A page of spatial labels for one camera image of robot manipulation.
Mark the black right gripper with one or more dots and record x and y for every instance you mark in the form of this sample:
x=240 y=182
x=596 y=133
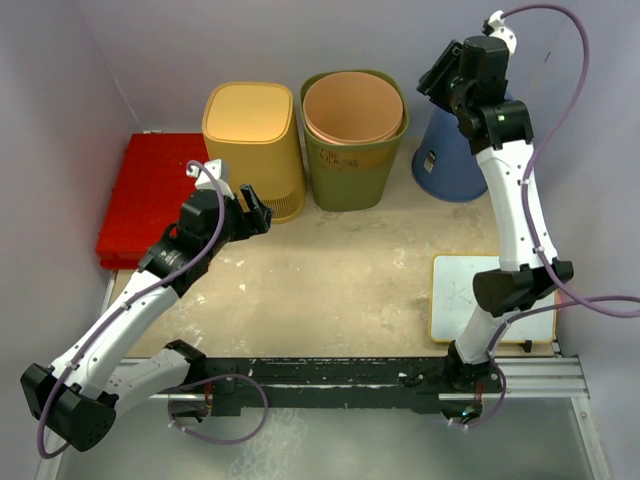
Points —
x=431 y=82

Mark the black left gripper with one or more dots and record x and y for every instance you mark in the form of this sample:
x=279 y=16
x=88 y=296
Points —
x=252 y=223

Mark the yellow ribbed waste basket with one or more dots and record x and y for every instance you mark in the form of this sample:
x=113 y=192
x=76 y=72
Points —
x=252 y=127

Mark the blue plastic bucket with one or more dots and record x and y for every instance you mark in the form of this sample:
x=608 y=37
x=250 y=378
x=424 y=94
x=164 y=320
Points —
x=443 y=165

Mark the pink bin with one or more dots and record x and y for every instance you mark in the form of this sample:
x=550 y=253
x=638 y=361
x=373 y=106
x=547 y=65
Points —
x=350 y=108

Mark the olive green ribbed bin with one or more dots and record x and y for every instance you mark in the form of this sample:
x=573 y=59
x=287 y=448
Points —
x=350 y=177

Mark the red plastic tray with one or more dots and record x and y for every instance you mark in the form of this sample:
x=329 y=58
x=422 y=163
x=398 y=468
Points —
x=150 y=188

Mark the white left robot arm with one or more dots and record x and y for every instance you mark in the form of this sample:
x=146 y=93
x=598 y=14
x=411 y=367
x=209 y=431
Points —
x=78 y=397

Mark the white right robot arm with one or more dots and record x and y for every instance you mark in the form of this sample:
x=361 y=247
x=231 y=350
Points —
x=501 y=139

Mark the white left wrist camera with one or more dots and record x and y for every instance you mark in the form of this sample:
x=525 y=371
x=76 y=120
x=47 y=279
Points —
x=211 y=175

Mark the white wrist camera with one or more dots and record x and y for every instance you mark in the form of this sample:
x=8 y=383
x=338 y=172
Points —
x=495 y=26
x=211 y=175

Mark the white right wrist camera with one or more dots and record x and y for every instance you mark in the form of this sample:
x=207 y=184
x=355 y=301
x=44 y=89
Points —
x=495 y=26

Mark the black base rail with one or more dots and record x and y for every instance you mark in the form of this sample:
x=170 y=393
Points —
x=417 y=384

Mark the small whiteboard with orange frame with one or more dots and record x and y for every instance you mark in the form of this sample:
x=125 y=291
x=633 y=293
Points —
x=453 y=302

